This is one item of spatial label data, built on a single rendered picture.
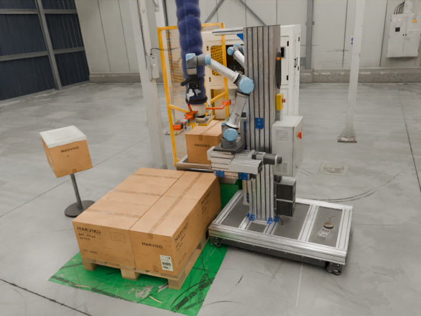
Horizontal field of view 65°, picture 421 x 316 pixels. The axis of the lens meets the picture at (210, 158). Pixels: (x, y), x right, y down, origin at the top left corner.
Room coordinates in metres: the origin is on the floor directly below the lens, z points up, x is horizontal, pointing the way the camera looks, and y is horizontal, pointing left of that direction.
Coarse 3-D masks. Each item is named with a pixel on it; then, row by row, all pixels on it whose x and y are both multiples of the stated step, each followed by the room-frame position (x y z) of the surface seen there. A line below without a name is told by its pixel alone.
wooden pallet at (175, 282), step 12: (216, 216) 3.17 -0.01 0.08; (204, 240) 2.76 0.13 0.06; (192, 252) 2.49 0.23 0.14; (84, 264) 2.54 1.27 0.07; (96, 264) 2.57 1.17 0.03; (108, 264) 2.44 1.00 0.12; (192, 264) 2.47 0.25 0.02; (132, 276) 2.35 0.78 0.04; (168, 276) 2.21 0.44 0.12; (180, 276) 2.23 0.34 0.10
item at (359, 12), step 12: (360, 0) 5.45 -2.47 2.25; (156, 12) 6.73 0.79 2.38; (360, 12) 5.44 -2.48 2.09; (360, 24) 5.44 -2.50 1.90; (360, 36) 5.43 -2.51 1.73; (360, 48) 5.43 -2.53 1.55; (168, 60) 6.77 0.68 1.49; (168, 72) 6.72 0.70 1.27; (168, 84) 6.70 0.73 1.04; (348, 96) 5.47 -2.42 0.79; (348, 108) 5.46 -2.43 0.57; (348, 120) 5.46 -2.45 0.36; (348, 132) 5.45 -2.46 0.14
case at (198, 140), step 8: (216, 120) 4.02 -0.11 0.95; (224, 120) 3.99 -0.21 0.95; (200, 128) 3.74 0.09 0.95; (208, 128) 3.72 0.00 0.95; (216, 128) 3.69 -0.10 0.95; (192, 136) 3.52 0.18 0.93; (200, 136) 3.47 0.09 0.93; (208, 136) 3.43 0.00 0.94; (216, 136) 3.39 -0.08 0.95; (192, 144) 3.52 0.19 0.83; (200, 144) 3.48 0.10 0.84; (208, 144) 3.44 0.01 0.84; (216, 144) 3.39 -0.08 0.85; (192, 152) 3.53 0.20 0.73; (200, 152) 3.48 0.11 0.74; (192, 160) 3.53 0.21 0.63; (200, 160) 3.49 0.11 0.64; (208, 160) 3.44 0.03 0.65
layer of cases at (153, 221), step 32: (128, 192) 3.01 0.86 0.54; (160, 192) 2.95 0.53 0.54; (192, 192) 2.89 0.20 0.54; (96, 224) 2.45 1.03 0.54; (128, 224) 2.41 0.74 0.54; (160, 224) 2.37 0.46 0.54; (192, 224) 2.55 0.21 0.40; (96, 256) 2.48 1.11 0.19; (128, 256) 2.35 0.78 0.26; (160, 256) 2.23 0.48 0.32
